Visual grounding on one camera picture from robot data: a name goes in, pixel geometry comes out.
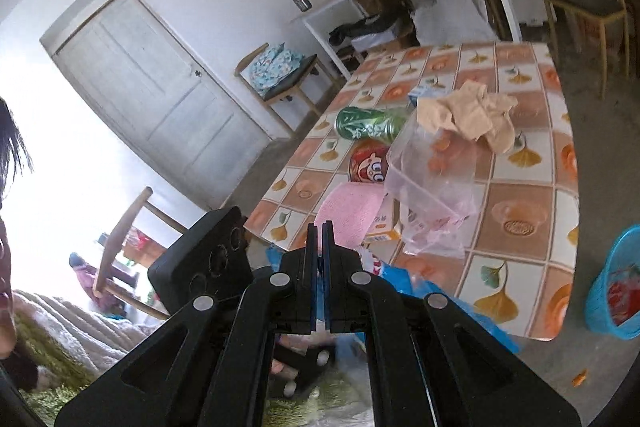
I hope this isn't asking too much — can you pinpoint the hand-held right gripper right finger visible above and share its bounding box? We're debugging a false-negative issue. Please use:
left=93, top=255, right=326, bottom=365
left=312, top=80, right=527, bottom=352
left=322, top=221, right=583, bottom=427

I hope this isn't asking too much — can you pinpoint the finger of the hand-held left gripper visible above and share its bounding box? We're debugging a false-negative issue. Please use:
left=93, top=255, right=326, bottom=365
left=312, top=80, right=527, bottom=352
left=272, top=342, right=333, bottom=400

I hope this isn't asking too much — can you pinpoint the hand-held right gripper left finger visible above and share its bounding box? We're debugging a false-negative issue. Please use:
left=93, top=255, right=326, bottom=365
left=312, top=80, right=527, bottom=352
left=54, top=223, right=321, bottom=427

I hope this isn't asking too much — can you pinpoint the blue plastic bag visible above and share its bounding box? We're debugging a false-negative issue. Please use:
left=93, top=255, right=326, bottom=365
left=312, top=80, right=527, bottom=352
left=265, top=243, right=522, bottom=355

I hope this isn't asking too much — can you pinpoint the orange and white carton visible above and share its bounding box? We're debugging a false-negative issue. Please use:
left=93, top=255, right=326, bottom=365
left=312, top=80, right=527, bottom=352
left=362, top=194, right=403, bottom=248

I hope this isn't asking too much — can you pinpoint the pink cloth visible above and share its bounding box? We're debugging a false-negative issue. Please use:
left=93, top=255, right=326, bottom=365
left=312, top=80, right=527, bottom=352
left=314, top=183, right=388, bottom=253

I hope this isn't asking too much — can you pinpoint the red drink can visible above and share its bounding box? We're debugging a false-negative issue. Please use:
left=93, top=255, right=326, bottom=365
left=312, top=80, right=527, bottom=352
left=348, top=142, right=393, bottom=184

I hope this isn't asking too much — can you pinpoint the clear plastic bag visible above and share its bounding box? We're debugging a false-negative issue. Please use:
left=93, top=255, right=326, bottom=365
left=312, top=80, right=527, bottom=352
left=384, top=109, right=483, bottom=258

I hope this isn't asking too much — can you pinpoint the green plastic bottle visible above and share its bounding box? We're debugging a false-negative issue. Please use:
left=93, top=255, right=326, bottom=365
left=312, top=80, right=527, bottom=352
left=335, top=106, right=416, bottom=142

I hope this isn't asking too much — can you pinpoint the blue and white box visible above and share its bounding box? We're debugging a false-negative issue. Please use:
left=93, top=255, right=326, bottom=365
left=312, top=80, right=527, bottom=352
left=407, top=84, right=448, bottom=108

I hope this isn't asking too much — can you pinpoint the beige cloth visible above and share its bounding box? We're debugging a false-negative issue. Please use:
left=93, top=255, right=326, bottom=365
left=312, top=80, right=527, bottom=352
left=416, top=79, right=520, bottom=154

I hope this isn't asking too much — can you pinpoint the blue plastic basket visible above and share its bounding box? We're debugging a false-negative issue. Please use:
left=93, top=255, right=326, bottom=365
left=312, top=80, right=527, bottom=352
left=584, top=224, right=640, bottom=340

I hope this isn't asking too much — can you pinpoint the plain wooden chair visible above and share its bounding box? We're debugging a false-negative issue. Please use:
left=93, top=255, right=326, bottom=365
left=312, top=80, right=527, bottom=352
left=92, top=186, right=188, bottom=323

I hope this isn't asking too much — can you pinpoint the green fluffy blanket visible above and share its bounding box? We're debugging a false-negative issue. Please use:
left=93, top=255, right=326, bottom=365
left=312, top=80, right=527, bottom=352
left=15, top=312, right=373, bottom=427

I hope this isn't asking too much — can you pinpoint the floral cushion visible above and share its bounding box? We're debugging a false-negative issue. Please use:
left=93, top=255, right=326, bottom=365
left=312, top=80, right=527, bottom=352
left=247, top=46, right=303, bottom=96

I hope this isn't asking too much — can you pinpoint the wooden chair with cushion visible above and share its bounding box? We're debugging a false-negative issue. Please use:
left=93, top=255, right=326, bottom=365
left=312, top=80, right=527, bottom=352
left=235, top=42, right=336, bottom=132

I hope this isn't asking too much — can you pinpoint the ginkgo print tablecloth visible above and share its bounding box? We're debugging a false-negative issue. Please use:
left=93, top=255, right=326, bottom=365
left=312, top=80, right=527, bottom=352
left=245, top=41, right=581, bottom=342

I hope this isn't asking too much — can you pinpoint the person's head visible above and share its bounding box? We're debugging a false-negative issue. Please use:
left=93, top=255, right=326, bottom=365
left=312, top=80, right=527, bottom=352
left=0, top=96, right=35, bottom=360

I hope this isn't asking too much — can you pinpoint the black cloth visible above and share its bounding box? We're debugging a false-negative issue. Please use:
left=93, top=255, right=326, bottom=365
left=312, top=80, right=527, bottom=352
left=327, top=4, right=416, bottom=45

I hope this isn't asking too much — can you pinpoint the cardboard box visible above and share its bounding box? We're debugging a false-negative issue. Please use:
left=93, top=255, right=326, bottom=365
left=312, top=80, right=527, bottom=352
left=357, top=0, right=396, bottom=18

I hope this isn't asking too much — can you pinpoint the red plastic wrapper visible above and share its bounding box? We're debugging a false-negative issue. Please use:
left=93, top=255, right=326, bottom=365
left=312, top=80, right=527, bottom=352
left=607, top=264, right=640, bottom=325

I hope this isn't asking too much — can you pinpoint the white sack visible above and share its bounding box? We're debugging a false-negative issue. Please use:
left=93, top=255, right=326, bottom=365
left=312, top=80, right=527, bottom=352
left=410, top=0, right=501, bottom=45

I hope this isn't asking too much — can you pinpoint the white storage box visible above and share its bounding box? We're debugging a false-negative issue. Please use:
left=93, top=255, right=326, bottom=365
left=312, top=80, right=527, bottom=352
left=510, top=0, right=547, bottom=26

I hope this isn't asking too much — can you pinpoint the wooden chair black seat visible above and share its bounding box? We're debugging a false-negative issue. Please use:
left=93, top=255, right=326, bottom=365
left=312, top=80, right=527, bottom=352
left=540, top=0, right=633, bottom=100

